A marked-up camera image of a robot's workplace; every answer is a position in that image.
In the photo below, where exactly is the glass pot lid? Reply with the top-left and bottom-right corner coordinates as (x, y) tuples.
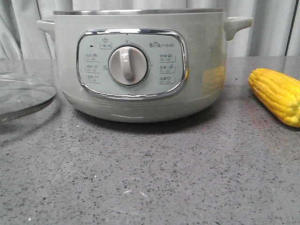
(0, 73), (56, 123)

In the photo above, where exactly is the pale green electric cooking pot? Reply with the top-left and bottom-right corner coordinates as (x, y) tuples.
(37, 8), (253, 123)

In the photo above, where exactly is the yellow corn cob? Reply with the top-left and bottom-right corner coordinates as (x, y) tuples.
(248, 68), (300, 128)

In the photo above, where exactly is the white pleated curtain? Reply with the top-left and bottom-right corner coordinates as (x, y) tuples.
(0, 0), (300, 60)

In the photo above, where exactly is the black cable behind curtain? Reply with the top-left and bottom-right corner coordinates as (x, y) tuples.
(284, 0), (298, 57)

